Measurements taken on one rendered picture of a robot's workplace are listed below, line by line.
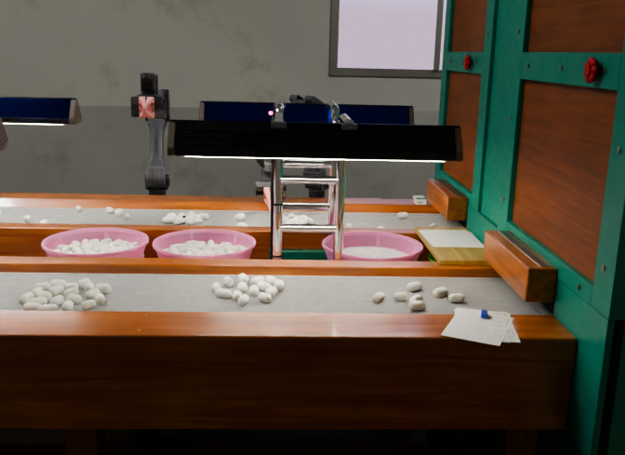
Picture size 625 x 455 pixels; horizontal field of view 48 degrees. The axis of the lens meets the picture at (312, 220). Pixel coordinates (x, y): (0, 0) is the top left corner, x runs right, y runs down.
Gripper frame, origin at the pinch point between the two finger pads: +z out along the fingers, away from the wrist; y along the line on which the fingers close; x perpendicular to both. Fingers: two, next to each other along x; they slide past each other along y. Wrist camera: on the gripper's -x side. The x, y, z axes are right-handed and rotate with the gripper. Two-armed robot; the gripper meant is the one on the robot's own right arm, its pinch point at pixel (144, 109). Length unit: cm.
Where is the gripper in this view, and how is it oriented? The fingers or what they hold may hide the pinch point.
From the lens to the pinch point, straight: 224.1
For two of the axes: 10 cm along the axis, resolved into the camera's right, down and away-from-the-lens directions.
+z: 1.3, 2.5, -9.6
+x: -0.3, 9.7, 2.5
